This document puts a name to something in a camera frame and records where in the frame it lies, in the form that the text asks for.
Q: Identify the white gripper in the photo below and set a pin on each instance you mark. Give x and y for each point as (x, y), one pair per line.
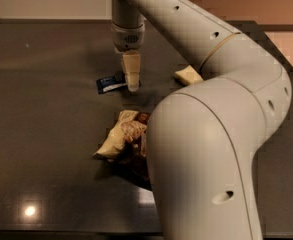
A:
(127, 39)

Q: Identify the dark blue rxbar wrapper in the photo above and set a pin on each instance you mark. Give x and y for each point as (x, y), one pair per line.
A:
(117, 81)

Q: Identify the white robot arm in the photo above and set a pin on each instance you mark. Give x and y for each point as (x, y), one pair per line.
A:
(202, 139)

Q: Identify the brown sea salt chip bag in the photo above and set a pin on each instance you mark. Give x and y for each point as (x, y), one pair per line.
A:
(125, 148)

